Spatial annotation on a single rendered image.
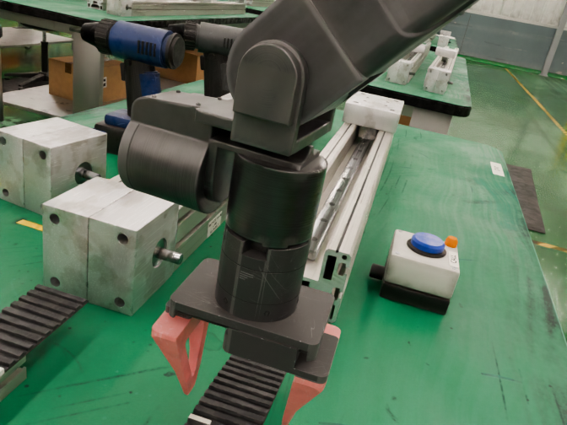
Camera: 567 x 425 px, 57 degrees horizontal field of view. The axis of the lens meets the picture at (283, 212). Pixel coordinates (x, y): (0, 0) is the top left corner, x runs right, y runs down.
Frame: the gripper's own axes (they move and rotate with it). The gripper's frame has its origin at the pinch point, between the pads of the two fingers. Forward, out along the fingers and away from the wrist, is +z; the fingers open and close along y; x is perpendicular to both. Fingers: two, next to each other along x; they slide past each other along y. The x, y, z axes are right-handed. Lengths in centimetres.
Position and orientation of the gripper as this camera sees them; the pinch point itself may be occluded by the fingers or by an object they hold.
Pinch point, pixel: (238, 397)
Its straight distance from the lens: 42.2
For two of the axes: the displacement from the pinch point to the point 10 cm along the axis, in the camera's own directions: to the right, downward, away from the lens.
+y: -9.5, -2.6, 1.7
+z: -1.7, 9.0, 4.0
